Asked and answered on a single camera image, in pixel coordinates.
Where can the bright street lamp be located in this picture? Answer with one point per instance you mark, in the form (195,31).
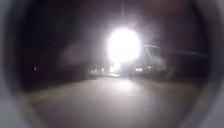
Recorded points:
(123,45)

